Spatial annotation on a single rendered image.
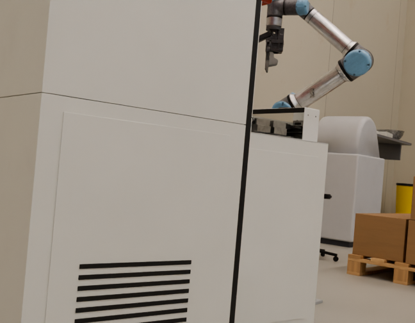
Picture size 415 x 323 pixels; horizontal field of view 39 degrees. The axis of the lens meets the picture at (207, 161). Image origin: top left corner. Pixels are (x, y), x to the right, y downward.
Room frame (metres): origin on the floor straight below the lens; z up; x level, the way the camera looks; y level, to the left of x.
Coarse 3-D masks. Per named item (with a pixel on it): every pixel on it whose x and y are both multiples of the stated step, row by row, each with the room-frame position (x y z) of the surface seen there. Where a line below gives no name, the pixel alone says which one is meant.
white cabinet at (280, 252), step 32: (256, 160) 2.14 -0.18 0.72; (288, 160) 2.25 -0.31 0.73; (320, 160) 2.37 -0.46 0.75; (256, 192) 2.15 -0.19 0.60; (288, 192) 2.26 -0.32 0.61; (320, 192) 2.38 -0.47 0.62; (256, 224) 2.16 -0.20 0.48; (288, 224) 2.27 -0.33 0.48; (320, 224) 2.39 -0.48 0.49; (256, 256) 2.17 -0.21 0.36; (288, 256) 2.28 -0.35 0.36; (256, 288) 2.17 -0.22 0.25; (288, 288) 2.28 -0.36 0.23; (256, 320) 2.18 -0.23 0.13; (288, 320) 2.30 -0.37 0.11
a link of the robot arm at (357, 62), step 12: (348, 60) 2.63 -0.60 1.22; (360, 60) 2.62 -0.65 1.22; (372, 60) 2.69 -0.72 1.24; (336, 72) 2.69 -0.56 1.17; (348, 72) 2.64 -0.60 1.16; (360, 72) 2.63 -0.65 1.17; (312, 84) 2.76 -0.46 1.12; (324, 84) 2.72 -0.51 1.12; (336, 84) 2.71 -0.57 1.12; (288, 96) 2.81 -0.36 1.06; (300, 96) 2.78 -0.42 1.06; (312, 96) 2.76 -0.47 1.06
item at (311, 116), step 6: (306, 108) 2.39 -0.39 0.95; (306, 114) 2.39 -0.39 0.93; (312, 114) 2.41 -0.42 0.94; (318, 114) 2.44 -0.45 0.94; (306, 120) 2.39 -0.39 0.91; (312, 120) 2.42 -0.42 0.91; (318, 120) 2.44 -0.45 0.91; (306, 126) 2.40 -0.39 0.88; (312, 126) 2.42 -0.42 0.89; (306, 132) 2.40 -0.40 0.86; (312, 132) 2.42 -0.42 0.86; (306, 138) 2.40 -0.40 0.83; (312, 138) 2.42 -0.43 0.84
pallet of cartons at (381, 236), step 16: (368, 224) 4.27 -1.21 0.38; (384, 224) 4.19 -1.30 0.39; (400, 224) 4.11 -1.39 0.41; (368, 240) 4.26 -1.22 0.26; (384, 240) 4.18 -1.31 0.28; (400, 240) 4.11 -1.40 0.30; (352, 256) 4.30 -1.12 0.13; (368, 256) 4.26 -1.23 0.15; (384, 256) 4.18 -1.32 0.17; (400, 256) 4.10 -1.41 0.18; (352, 272) 4.29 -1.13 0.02; (368, 272) 4.37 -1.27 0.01; (400, 272) 4.06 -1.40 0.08
